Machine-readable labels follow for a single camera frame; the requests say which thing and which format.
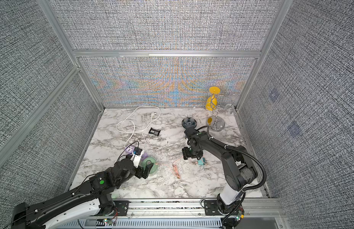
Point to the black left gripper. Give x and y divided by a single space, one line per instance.
147 171

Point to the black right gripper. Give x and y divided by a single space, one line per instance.
186 154

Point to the teal USB wall charger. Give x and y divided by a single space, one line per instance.
201 161

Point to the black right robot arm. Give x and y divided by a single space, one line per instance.
242 170

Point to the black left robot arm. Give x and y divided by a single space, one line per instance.
91 198

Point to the purple power strip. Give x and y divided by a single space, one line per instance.
133 150

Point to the blue patterned ceramic bowl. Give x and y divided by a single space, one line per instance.
189 122

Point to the black snack bar wrapper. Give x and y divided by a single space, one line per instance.
154 131

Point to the chrome stand with yellow cups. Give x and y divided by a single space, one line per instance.
219 103

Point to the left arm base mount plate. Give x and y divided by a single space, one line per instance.
120 208

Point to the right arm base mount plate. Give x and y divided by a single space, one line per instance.
211 208

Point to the aluminium front rail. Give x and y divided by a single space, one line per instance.
187 213

